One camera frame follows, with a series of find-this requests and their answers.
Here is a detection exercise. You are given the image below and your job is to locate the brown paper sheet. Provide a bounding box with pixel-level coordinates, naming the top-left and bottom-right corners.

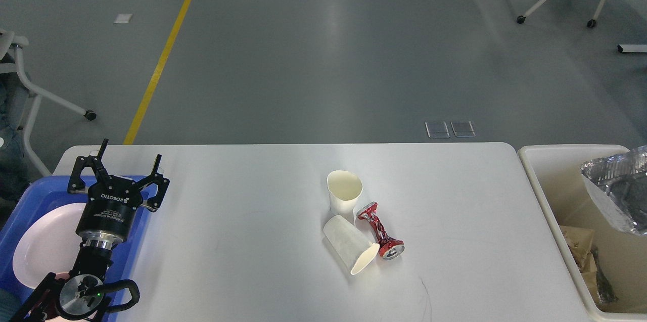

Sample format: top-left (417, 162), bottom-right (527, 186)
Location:
top-left (560, 225), bottom-right (598, 303)

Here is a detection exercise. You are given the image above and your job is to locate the white bar base right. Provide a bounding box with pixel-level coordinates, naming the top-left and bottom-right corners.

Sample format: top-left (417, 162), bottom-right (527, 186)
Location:
top-left (617, 44), bottom-right (647, 54)

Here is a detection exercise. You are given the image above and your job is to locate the grey green mug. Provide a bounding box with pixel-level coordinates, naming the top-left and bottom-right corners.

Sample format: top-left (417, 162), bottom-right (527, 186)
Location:
top-left (0, 289), bottom-right (22, 321)

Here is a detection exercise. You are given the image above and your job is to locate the crushed red soda can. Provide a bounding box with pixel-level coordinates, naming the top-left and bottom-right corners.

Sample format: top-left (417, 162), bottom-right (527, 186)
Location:
top-left (355, 202), bottom-right (406, 261)

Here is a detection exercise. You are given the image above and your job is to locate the beige plastic bin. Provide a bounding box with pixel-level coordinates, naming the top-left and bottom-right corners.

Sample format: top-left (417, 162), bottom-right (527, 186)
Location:
top-left (518, 144), bottom-right (646, 321)

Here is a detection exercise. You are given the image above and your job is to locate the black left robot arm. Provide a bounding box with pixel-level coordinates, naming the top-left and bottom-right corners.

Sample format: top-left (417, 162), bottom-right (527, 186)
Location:
top-left (10, 139), bottom-right (170, 321)

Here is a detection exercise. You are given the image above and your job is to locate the brown paper ball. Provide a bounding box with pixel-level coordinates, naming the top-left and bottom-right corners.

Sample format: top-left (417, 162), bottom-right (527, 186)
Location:
top-left (564, 233), bottom-right (597, 273)

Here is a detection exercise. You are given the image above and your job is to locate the pink plate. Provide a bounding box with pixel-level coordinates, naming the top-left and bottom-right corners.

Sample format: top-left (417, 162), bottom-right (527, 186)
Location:
top-left (12, 203), bottom-right (85, 288)

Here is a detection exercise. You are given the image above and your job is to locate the pink ribbed mug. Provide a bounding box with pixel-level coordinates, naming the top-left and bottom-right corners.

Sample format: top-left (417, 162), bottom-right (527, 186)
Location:
top-left (35, 271), bottom-right (71, 322)

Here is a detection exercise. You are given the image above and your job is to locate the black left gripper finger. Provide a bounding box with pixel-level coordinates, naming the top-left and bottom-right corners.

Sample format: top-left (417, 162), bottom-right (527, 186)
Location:
top-left (66, 139), bottom-right (113, 195)
top-left (132, 154), bottom-right (169, 212)

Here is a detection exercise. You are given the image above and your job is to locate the clear floor plate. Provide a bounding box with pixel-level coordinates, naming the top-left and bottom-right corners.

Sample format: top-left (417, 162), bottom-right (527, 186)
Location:
top-left (425, 121), bottom-right (451, 139)
top-left (450, 121), bottom-right (476, 138)

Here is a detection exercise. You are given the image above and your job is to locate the upright white paper cup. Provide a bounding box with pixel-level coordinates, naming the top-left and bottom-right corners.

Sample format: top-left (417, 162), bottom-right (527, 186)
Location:
top-left (327, 170), bottom-right (363, 214)

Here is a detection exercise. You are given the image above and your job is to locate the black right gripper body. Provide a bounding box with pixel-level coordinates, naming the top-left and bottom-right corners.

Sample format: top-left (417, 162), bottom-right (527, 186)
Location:
top-left (619, 178), bottom-right (646, 216)

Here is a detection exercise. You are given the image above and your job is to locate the clear floor plate right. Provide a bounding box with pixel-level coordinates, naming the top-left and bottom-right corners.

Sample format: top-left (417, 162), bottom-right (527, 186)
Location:
top-left (450, 121), bottom-right (476, 138)

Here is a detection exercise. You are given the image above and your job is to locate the white paper cup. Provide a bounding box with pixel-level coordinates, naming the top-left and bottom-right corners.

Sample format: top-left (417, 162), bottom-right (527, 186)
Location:
top-left (322, 215), bottom-right (379, 275)
top-left (327, 170), bottom-right (363, 214)

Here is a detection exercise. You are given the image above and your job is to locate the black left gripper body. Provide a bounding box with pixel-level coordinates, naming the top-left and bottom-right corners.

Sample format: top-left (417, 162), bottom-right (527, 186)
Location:
top-left (75, 186), bottom-right (143, 244)

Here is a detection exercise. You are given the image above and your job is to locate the clear floor plate left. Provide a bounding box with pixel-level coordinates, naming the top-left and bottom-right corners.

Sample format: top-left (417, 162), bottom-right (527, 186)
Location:
top-left (425, 121), bottom-right (451, 139)

